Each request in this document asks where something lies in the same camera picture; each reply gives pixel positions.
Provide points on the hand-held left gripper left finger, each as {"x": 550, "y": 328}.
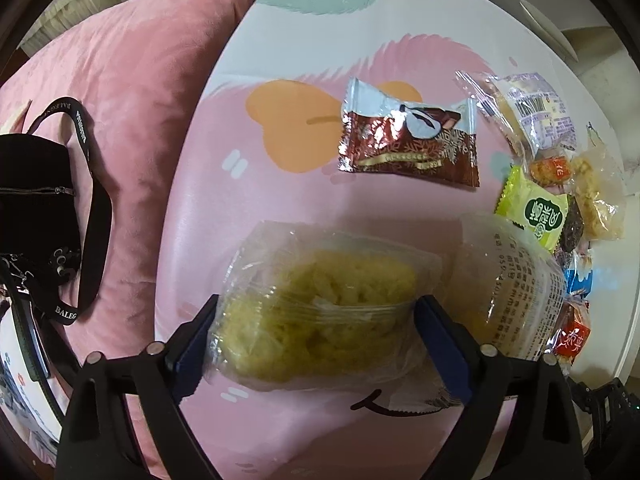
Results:
{"x": 192, "y": 350}

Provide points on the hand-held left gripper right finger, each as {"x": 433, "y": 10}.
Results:
{"x": 445, "y": 350}

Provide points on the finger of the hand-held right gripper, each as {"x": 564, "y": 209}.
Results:
{"x": 605, "y": 405}

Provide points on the small red snack packet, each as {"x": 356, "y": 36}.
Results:
{"x": 575, "y": 335}

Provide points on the clear text-printed snack packet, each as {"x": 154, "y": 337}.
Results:
{"x": 505, "y": 285}

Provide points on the blue snack packet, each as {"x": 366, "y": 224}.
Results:
{"x": 580, "y": 282}

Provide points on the clear yellow noodle snack packet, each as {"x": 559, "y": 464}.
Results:
{"x": 320, "y": 320}

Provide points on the green snack packet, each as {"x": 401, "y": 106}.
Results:
{"x": 535, "y": 210}

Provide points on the dark snack packet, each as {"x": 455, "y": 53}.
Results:
{"x": 572, "y": 225}

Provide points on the small orange snack packet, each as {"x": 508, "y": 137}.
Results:
{"x": 547, "y": 170}

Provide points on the brown snowflake snack packet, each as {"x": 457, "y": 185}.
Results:
{"x": 405, "y": 145}

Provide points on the clear pale crispy snack packet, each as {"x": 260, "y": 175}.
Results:
{"x": 592, "y": 190}

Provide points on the clear purple-print snack packet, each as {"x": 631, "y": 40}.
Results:
{"x": 540, "y": 110}

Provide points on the pink cushion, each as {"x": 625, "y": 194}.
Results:
{"x": 140, "y": 85}

